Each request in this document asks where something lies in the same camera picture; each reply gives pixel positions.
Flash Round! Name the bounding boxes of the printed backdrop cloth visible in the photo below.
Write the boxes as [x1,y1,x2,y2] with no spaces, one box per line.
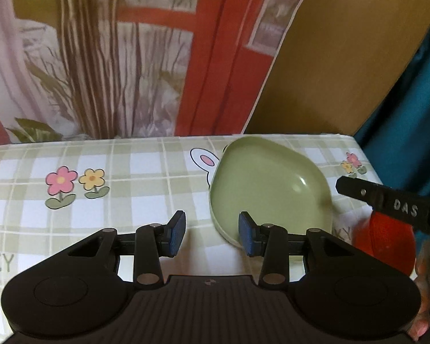
[0,0,318,140]

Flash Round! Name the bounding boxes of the red bowl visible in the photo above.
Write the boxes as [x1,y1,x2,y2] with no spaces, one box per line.
[353,210,416,276]

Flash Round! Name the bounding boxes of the wooden board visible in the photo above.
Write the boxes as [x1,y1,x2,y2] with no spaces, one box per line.
[244,0,430,137]

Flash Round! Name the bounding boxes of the person's right hand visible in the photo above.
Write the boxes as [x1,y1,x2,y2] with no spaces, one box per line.
[412,238,430,341]

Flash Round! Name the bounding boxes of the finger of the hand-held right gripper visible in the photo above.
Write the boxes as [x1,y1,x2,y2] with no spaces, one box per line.
[335,175,430,237]

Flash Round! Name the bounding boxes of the checked bunny tablecloth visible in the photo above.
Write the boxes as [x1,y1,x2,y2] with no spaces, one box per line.
[0,132,384,294]

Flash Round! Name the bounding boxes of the teal curtain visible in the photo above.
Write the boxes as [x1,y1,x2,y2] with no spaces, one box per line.
[355,18,430,205]

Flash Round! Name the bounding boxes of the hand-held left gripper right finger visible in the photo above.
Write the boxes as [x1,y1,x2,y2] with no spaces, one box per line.
[238,211,361,291]

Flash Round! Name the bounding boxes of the green plate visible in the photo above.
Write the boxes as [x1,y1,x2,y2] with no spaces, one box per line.
[208,135,335,255]
[208,186,244,255]

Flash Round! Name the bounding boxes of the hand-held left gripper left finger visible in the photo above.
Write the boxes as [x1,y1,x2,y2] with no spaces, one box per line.
[68,210,187,290]

